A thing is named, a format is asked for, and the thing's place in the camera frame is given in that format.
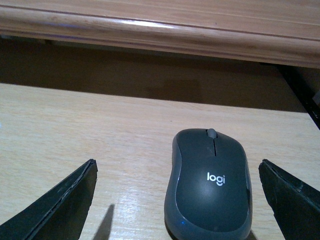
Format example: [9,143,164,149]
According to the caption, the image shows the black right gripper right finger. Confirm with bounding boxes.
[258,159,320,240]

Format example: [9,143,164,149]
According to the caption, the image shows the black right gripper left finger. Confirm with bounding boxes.
[0,159,98,240]

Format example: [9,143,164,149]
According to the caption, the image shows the dark grey logi mouse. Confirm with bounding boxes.
[164,128,253,240]

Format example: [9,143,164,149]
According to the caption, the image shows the wooden pull-out keyboard tray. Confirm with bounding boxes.
[0,39,320,240]

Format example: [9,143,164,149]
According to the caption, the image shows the wooden desk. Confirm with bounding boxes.
[0,0,320,68]

